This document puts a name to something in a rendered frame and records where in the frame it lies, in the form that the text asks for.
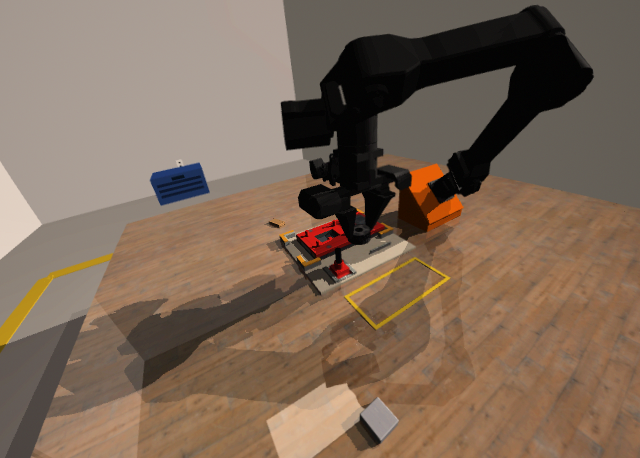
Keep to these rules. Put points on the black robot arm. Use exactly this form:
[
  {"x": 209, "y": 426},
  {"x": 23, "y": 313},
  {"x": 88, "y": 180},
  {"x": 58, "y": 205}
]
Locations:
[{"x": 378, "y": 73}]

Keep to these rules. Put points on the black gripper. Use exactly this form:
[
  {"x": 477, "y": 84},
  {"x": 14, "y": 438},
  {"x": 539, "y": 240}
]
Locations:
[{"x": 358, "y": 173}]

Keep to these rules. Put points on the yellow rectangular outline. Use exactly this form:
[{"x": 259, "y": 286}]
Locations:
[{"x": 403, "y": 308}]

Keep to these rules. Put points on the dark grey toy wheel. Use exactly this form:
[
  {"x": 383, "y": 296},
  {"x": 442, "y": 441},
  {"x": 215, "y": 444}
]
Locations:
[{"x": 361, "y": 235}]

